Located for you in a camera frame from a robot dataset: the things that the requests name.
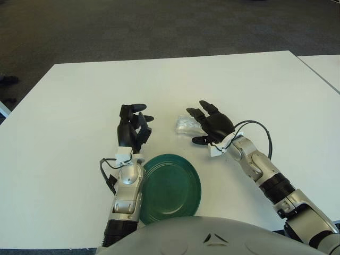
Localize person in blue jeans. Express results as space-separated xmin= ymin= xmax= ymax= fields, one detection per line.
xmin=0 ymin=71 xmax=19 ymax=103

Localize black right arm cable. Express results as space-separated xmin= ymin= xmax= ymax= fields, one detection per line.
xmin=212 ymin=120 xmax=273 ymax=160

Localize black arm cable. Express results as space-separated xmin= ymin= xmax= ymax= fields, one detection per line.
xmin=99 ymin=157 xmax=133 ymax=196
xmin=212 ymin=120 xmax=273 ymax=160

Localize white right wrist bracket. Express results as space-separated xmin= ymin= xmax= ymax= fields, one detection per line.
xmin=209 ymin=130 xmax=245 ymax=157

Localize green round plate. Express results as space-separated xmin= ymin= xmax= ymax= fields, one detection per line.
xmin=140 ymin=153 xmax=202 ymax=225

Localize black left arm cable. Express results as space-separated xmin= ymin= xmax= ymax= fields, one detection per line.
xmin=99 ymin=157 xmax=133 ymax=196

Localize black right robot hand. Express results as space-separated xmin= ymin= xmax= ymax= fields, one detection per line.
xmin=185 ymin=100 xmax=236 ymax=146

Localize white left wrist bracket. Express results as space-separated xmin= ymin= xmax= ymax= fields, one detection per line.
xmin=115 ymin=146 xmax=133 ymax=167

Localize white furniture corner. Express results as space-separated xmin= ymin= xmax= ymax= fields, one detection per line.
xmin=0 ymin=100 xmax=11 ymax=117

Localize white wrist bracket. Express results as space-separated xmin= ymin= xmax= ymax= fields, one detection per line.
xmin=209 ymin=130 xmax=245 ymax=157
xmin=115 ymin=146 xmax=133 ymax=167

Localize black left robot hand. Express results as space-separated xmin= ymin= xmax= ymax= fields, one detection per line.
xmin=116 ymin=103 xmax=155 ymax=155

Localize clear bottle with blue cap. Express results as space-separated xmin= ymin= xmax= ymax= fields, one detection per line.
xmin=174 ymin=114 xmax=204 ymax=136

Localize grey robot torso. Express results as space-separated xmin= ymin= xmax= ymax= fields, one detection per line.
xmin=95 ymin=216 xmax=330 ymax=255

